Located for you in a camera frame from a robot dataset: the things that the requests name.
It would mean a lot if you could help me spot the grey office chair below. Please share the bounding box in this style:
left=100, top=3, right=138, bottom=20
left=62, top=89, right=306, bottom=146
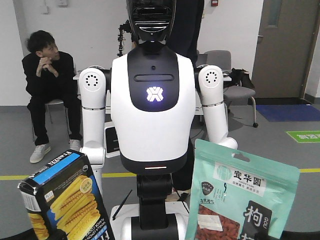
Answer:
left=196, top=50, right=259, bottom=128

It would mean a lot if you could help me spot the seated person in black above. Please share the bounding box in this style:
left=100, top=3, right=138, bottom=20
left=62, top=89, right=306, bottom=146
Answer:
left=21, top=30, right=83, bottom=164

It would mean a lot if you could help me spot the grey door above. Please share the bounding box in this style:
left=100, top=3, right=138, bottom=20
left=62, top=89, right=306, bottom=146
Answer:
left=251, top=0, right=320, bottom=99

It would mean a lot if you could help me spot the blue floor mat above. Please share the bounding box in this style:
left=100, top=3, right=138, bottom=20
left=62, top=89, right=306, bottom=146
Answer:
left=256, top=104, right=320, bottom=122

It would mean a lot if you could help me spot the black Franzzi cookie box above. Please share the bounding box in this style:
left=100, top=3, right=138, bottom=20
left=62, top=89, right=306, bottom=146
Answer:
left=18, top=149, right=115, bottom=240

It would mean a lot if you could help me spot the teal goji berry pouch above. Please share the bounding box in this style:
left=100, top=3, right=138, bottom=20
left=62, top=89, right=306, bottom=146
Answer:
left=185, top=139, right=300, bottom=240

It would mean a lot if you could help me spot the white humanoid robot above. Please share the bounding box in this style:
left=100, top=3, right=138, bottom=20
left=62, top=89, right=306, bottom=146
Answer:
left=78, top=0, right=238, bottom=240

